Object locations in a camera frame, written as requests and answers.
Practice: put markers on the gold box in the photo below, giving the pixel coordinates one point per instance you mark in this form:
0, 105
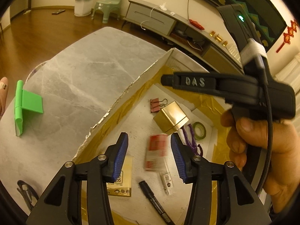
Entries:
171, 116

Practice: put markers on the pink binder clip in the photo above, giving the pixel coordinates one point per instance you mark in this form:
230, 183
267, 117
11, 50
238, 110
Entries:
155, 105

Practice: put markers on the white gold tissue pack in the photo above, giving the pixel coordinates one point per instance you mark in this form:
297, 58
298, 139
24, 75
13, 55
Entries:
120, 182

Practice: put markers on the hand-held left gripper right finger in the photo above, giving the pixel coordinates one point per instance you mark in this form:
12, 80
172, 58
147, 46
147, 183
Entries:
178, 159

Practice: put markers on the cream curtain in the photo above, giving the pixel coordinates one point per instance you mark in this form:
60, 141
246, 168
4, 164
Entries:
289, 70

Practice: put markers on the white cardboard box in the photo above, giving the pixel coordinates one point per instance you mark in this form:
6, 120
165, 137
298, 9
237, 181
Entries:
140, 121

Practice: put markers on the remote control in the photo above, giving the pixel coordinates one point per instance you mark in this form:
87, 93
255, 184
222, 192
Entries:
58, 11

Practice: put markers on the set of glass cups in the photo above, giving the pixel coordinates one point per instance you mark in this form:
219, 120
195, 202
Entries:
234, 51

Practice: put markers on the red hanging knot ornament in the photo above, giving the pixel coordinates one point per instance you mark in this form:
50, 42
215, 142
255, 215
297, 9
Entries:
288, 36

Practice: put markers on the small white tube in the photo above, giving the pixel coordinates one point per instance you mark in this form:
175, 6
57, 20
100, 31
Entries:
166, 182

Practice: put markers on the black scissors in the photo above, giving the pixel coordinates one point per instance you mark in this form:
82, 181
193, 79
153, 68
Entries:
27, 194

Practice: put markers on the purple plastic clip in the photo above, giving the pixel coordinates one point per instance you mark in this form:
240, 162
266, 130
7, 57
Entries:
191, 140

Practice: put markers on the green plastic chair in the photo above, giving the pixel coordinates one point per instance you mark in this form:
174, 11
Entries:
107, 4

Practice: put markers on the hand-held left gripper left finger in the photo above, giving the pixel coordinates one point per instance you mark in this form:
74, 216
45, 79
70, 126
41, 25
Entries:
120, 154

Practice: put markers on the pink spotted object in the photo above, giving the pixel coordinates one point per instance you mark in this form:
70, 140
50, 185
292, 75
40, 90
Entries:
3, 91

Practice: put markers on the person's right hand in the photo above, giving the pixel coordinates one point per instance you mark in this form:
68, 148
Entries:
283, 159

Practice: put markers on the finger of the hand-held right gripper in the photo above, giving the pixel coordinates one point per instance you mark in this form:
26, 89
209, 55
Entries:
170, 80

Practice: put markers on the green phone stand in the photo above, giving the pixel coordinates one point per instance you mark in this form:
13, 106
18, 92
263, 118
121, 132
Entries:
29, 103

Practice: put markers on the gold ornament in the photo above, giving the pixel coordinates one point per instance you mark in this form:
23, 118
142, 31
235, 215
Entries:
219, 38
212, 33
225, 43

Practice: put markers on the grey tv cabinet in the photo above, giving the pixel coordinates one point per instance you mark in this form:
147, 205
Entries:
152, 14

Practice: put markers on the green tape roll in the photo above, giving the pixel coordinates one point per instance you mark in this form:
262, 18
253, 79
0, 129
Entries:
199, 131

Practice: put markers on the black marker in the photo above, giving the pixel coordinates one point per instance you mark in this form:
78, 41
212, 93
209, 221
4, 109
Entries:
153, 199

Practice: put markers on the red white staples box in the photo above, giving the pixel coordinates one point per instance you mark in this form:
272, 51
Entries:
155, 152

